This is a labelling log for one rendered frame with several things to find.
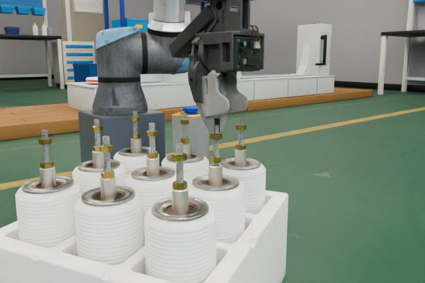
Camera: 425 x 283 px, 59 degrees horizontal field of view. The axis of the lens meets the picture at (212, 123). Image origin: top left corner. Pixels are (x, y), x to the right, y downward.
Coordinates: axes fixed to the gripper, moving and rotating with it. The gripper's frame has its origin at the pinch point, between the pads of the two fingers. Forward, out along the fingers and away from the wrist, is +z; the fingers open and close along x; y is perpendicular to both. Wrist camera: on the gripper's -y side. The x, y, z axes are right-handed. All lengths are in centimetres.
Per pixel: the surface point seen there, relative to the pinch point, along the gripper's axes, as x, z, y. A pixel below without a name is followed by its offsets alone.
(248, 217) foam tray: 6.1, 16.8, 2.8
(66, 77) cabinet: 203, 20, -506
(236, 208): -0.3, 12.5, 5.5
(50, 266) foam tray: -24.0, 17.4, -6.9
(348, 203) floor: 68, 35, -8
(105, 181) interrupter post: -16.1, 7.0, -5.3
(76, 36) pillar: 257, -44, -579
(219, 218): -2.9, 13.6, 4.5
